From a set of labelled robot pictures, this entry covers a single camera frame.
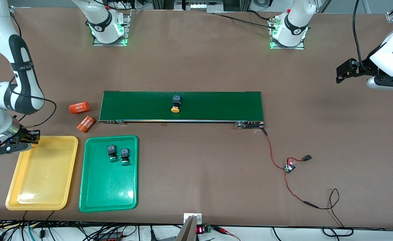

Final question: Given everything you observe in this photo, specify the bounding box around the orange cylinder white 4680 print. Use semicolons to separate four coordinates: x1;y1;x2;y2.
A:
77;115;97;133
69;102;90;114

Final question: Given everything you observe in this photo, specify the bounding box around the green push button switch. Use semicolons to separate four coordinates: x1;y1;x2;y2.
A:
107;144;120;163
120;148;132;166

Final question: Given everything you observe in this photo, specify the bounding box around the yellow push button switch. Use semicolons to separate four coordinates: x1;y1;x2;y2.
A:
171;95;182;113

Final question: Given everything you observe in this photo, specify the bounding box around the yellow plastic tray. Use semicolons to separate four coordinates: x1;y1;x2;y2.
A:
5;136;79;211

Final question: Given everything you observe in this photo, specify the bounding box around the green plastic tray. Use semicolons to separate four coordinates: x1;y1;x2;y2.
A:
78;135;139;213

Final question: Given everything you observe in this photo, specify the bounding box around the red black power strip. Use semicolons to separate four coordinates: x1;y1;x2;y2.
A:
97;234;130;241

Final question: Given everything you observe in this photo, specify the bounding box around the green conveyor belt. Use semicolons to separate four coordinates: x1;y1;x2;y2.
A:
98;90;266;130

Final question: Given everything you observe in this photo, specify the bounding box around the silver box with lights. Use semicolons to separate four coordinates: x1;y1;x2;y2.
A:
175;0;224;14

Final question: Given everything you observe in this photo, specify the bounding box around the red alligator clip lead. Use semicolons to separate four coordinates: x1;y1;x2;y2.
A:
212;226;242;241

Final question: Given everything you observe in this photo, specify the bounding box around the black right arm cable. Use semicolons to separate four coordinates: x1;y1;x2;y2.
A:
10;10;57;128

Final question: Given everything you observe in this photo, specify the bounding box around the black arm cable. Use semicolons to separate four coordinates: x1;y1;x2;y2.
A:
10;10;57;128
352;0;366;67

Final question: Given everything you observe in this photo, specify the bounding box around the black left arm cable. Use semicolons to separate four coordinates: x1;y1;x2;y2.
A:
352;0;366;67

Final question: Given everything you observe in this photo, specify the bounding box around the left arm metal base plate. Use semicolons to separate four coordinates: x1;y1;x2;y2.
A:
269;17;306;50

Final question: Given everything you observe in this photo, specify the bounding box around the tangled black cable bundle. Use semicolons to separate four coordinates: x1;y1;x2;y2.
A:
0;211;183;241

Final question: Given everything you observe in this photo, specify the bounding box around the red black motor wire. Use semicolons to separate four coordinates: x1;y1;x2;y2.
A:
263;128;313;203

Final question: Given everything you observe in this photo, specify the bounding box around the black cable on table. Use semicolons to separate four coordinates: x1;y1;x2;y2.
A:
213;10;277;30

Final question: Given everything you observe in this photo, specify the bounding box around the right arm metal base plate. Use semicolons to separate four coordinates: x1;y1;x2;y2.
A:
92;9;132;47

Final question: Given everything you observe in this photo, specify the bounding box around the thin black power cable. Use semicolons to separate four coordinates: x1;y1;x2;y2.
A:
303;188;346;229

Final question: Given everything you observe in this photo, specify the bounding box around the black looped floor cable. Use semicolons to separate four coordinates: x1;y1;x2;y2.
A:
322;227;354;237

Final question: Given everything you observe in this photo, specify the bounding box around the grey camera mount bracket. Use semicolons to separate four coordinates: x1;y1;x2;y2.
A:
176;213;203;241

